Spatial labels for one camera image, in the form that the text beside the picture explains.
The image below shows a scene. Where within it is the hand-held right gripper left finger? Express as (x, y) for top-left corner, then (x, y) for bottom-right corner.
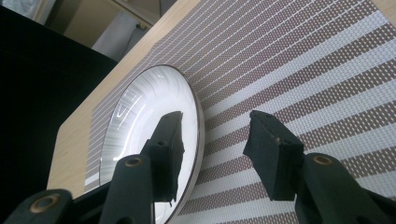
(98, 110), (186, 224)

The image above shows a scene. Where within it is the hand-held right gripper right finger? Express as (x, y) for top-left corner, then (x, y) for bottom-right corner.
(243, 109), (394, 224)

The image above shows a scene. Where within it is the white plate with dark rim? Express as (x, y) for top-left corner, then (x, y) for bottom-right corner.
(98, 64), (206, 224)

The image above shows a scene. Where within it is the brown and white striped placemat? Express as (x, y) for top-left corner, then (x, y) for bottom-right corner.
(83, 0), (396, 224)

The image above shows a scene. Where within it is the black board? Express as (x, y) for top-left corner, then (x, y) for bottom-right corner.
(0, 5), (119, 224)

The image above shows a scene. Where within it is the beige wooden cabinet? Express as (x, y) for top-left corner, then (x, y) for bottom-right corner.
(32, 0), (178, 49)

